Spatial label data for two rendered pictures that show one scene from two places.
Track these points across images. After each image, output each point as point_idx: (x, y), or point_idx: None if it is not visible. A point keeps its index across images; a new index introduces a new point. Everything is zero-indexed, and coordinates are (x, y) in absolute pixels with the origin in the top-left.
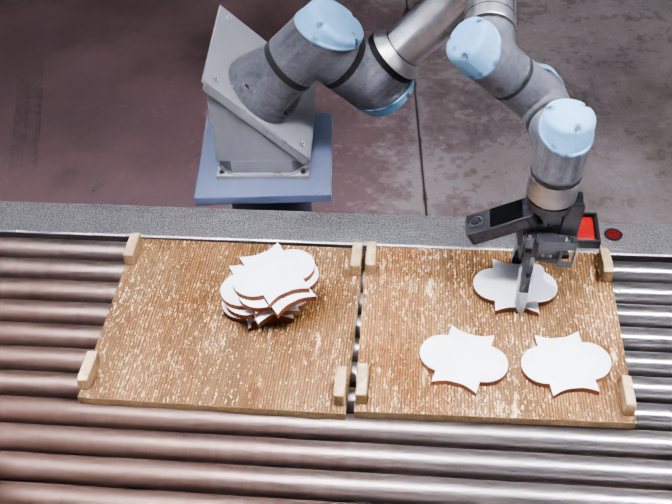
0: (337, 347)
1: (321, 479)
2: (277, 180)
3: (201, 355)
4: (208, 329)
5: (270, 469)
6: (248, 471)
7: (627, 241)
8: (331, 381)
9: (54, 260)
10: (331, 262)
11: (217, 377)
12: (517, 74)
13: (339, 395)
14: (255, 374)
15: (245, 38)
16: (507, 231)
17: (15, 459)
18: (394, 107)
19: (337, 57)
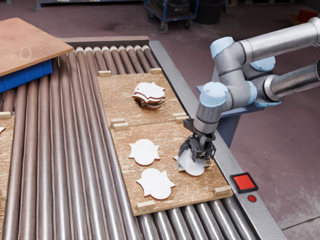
0: (136, 120)
1: (82, 129)
2: None
3: (120, 93)
4: (132, 92)
5: (83, 117)
6: (81, 113)
7: (251, 205)
8: None
9: (147, 63)
10: (176, 112)
11: (113, 98)
12: (223, 66)
13: (111, 120)
14: (117, 105)
15: None
16: (188, 128)
17: (74, 73)
18: (259, 105)
19: (251, 69)
